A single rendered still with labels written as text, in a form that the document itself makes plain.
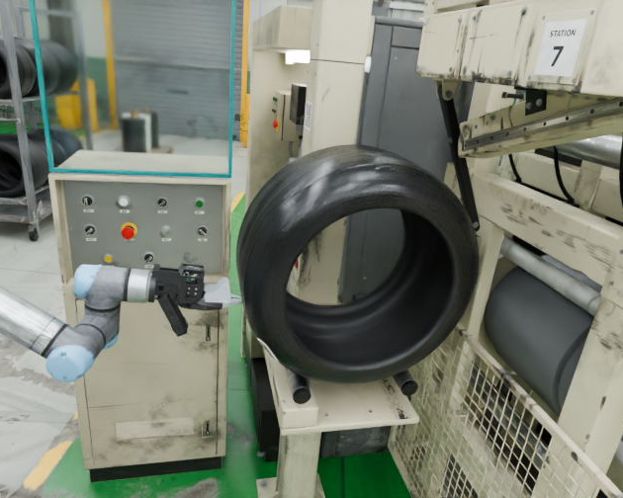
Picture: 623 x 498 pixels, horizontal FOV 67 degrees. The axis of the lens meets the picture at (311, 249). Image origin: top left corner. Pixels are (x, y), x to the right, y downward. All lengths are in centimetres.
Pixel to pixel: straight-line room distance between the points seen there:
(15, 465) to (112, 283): 147
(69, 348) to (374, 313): 82
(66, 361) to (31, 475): 140
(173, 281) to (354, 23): 78
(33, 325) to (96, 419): 103
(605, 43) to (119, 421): 187
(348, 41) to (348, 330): 79
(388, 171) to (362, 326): 57
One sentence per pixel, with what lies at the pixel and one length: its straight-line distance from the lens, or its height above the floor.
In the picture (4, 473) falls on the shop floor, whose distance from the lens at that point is 244.
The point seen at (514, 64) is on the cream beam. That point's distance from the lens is 98.
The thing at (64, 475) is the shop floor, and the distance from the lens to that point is 235.
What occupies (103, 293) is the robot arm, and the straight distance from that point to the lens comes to 111.
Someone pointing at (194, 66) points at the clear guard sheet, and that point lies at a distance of 155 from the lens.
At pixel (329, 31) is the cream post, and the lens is 130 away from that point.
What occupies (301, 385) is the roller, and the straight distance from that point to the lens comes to 118.
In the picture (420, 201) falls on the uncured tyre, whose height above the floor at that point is 139.
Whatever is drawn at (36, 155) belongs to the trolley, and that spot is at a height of 73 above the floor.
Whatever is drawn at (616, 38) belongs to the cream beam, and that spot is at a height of 172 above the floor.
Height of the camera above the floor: 165
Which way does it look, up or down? 22 degrees down
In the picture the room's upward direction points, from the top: 5 degrees clockwise
